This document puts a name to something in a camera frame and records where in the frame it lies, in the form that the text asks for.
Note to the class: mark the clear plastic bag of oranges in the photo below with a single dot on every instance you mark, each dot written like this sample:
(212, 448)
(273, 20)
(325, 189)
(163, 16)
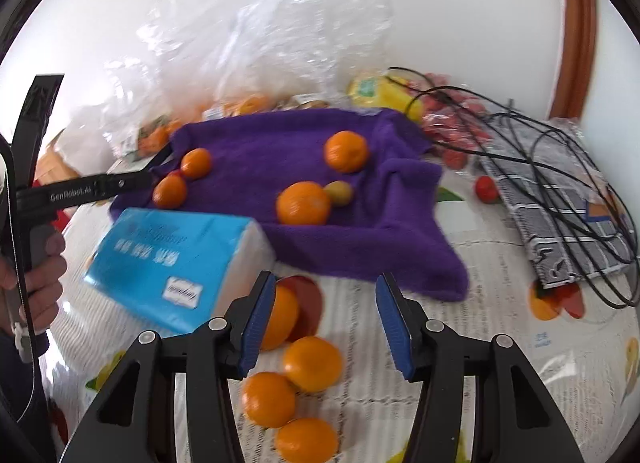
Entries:
(135, 113)

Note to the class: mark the blue tissue pack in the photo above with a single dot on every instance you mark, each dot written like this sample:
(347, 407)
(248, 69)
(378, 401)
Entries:
(170, 268)

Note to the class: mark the person's left hand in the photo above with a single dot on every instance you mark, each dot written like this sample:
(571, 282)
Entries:
(50, 268)

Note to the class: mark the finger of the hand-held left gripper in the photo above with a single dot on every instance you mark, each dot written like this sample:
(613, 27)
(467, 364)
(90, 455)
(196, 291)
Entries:
(159, 163)

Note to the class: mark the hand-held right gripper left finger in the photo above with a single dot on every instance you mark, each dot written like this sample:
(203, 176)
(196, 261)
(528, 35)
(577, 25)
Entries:
(257, 323)

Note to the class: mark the large clear plastic bag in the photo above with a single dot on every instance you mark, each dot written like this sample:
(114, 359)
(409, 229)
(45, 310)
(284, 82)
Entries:
(270, 28)

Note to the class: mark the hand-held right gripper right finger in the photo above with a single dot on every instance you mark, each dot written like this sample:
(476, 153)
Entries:
(395, 328)

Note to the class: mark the yellow fruit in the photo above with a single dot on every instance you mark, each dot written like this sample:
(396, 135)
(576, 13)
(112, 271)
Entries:
(375, 90)

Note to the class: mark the fruit print tablecloth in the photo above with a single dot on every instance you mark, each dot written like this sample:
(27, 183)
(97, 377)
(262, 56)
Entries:
(500, 303)

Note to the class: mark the brown wooden door frame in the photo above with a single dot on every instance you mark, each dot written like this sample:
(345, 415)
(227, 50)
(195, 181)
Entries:
(575, 43)

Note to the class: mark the person's left forearm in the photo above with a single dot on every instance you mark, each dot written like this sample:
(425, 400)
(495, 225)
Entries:
(15, 393)

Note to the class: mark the bag of red fruits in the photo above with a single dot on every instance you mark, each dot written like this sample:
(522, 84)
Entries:
(445, 133)

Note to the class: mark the small yellow-green fruit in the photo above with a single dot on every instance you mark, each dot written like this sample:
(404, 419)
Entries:
(341, 194)

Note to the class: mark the red cherry tomato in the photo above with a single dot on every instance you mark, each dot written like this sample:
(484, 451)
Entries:
(486, 189)

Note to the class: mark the grey patterned packet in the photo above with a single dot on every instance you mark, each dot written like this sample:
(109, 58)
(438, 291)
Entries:
(545, 223)

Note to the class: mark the orange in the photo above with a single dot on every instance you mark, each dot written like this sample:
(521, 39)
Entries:
(282, 318)
(306, 441)
(195, 163)
(170, 192)
(346, 151)
(312, 364)
(268, 399)
(303, 203)

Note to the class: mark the purple towel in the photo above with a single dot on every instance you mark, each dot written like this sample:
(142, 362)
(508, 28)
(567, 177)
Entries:
(260, 153)

